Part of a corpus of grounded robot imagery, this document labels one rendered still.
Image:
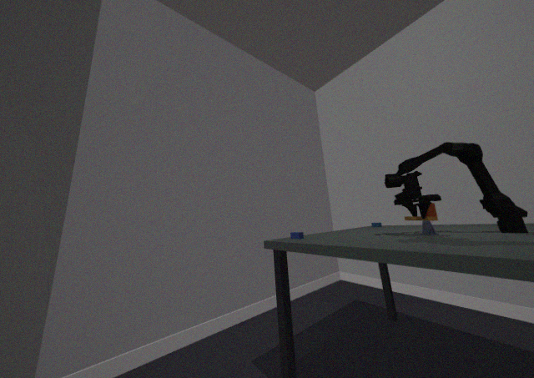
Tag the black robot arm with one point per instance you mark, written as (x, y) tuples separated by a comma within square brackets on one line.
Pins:
[(494, 201)]

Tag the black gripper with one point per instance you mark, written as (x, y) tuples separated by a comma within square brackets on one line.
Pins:
[(424, 201)]

